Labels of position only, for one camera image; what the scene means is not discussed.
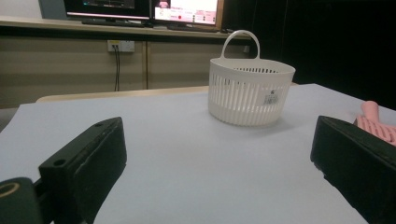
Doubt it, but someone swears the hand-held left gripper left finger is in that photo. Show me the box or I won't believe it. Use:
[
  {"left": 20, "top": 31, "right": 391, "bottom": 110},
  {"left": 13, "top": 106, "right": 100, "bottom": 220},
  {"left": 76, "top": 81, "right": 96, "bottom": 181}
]
[{"left": 37, "top": 116, "right": 128, "bottom": 224}]

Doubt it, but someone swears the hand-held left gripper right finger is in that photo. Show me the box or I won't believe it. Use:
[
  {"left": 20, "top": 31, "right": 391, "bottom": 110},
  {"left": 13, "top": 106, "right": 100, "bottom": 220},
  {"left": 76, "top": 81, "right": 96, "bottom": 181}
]
[{"left": 309, "top": 115, "right": 396, "bottom": 224}]

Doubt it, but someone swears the pink ribbed brush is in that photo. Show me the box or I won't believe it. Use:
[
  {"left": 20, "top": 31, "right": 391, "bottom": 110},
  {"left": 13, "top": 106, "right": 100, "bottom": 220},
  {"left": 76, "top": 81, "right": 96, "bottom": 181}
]
[{"left": 354, "top": 100, "right": 396, "bottom": 147}]

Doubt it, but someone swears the white slotted plastic basket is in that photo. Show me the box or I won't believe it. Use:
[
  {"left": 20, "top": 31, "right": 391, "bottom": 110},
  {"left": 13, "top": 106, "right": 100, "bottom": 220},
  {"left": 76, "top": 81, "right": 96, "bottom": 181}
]
[{"left": 207, "top": 29, "right": 297, "bottom": 127}]

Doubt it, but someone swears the wooden table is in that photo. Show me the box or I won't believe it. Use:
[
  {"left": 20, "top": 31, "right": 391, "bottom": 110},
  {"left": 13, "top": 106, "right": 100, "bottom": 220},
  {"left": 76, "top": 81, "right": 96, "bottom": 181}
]
[{"left": 35, "top": 81, "right": 300, "bottom": 104}]

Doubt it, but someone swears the white table cover sheet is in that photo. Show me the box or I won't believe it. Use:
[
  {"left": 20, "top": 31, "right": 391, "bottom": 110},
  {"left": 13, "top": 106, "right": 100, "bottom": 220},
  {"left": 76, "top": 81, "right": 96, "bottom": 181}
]
[{"left": 0, "top": 83, "right": 396, "bottom": 224}]

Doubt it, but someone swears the black curtain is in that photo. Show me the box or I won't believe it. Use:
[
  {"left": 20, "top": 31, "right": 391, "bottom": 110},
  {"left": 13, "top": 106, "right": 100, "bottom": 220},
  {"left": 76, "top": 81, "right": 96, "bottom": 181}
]
[{"left": 222, "top": 0, "right": 396, "bottom": 110}]

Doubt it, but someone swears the black keyboard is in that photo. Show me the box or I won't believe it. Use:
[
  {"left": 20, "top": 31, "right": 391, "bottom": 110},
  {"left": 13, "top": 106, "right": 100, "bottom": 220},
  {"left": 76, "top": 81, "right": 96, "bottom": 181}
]
[
  {"left": 166, "top": 23, "right": 219, "bottom": 34},
  {"left": 81, "top": 18, "right": 148, "bottom": 29}
]

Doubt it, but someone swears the long wooden desk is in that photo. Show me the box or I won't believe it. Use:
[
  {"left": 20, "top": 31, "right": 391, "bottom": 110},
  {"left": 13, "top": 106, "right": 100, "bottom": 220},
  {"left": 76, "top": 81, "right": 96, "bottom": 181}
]
[{"left": 0, "top": 15, "right": 254, "bottom": 40}]

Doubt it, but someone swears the dark-screen computer monitor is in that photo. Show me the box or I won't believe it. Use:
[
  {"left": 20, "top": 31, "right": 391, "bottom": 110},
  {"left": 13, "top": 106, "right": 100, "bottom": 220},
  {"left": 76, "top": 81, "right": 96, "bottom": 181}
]
[{"left": 64, "top": 0, "right": 152, "bottom": 21}]

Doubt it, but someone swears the bright-screen computer monitor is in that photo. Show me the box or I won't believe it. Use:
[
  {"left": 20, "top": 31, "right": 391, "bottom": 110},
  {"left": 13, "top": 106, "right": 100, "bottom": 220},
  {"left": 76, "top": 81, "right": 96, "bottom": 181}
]
[{"left": 151, "top": 0, "right": 225, "bottom": 28}]

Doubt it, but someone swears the black power cable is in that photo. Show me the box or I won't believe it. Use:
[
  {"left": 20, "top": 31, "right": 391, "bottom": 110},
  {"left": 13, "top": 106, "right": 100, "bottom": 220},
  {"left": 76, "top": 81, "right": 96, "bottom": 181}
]
[
  {"left": 113, "top": 45, "right": 120, "bottom": 92},
  {"left": 116, "top": 45, "right": 121, "bottom": 92}
]

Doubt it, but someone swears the white wall outlet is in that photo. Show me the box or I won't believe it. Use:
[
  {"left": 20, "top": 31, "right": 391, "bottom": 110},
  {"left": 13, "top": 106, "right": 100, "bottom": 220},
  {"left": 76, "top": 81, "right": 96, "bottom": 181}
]
[{"left": 106, "top": 39, "right": 135, "bottom": 53}]

